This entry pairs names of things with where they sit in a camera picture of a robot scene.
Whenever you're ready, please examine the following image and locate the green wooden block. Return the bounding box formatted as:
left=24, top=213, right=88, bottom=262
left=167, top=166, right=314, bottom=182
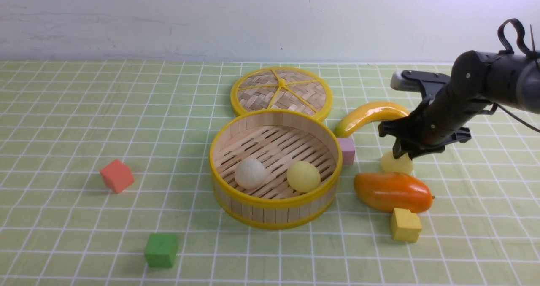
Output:
left=143, top=232, right=178, bottom=268

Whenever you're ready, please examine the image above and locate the woven bamboo steamer lid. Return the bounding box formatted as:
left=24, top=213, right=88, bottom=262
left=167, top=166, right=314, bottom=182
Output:
left=230, top=67, right=332, bottom=121

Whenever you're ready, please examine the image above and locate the black cable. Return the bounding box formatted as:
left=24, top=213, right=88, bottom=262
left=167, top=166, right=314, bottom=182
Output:
left=481, top=18, right=540, bottom=134

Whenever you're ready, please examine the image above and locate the red wooden block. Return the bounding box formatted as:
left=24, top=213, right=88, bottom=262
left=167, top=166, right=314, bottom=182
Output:
left=100, top=159, right=135, bottom=194

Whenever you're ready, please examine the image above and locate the yellow plastic banana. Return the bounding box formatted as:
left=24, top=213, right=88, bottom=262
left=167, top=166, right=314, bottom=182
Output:
left=333, top=101, right=409, bottom=138

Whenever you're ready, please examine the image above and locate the pink wooden block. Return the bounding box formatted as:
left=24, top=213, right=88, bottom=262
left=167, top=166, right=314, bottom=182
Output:
left=337, top=137, right=356, bottom=165

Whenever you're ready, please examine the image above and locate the orange plastic mango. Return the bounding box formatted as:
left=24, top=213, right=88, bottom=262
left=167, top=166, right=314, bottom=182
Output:
left=353, top=173, right=435, bottom=213

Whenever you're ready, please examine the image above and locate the pale yellow bun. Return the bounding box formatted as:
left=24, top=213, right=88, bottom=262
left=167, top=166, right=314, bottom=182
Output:
left=286, top=161, right=321, bottom=194
left=380, top=150, right=413, bottom=175

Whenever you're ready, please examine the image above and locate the bamboo steamer tray yellow rim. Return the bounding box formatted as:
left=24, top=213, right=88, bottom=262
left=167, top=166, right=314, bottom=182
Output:
left=208, top=109, right=343, bottom=229

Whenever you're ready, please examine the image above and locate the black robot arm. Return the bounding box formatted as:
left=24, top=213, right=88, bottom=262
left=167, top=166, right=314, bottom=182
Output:
left=378, top=50, right=540, bottom=159

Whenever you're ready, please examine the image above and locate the yellow wooden block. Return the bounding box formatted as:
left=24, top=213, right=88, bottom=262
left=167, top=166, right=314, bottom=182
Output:
left=390, top=208, right=423, bottom=243

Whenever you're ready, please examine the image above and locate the white bun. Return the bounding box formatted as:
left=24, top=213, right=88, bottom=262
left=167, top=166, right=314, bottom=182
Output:
left=235, top=158, right=268, bottom=189

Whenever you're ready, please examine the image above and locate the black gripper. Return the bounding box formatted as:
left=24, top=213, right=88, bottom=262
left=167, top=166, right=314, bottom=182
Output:
left=378, top=97, right=471, bottom=160

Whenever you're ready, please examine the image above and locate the green checkered tablecloth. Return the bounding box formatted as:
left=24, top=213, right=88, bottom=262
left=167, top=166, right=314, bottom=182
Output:
left=0, top=60, right=540, bottom=286

